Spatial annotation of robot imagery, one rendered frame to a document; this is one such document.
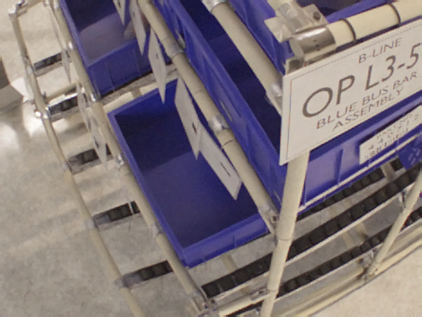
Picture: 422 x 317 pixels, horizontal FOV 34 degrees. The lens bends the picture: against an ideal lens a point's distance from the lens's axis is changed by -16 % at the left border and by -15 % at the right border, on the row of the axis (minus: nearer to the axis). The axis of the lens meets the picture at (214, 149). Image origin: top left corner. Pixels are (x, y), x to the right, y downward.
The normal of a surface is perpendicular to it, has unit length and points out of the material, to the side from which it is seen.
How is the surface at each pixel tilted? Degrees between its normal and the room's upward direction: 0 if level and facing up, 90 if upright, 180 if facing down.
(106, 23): 3
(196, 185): 3
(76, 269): 0
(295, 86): 90
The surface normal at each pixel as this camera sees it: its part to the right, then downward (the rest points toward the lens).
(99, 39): -0.07, -0.44
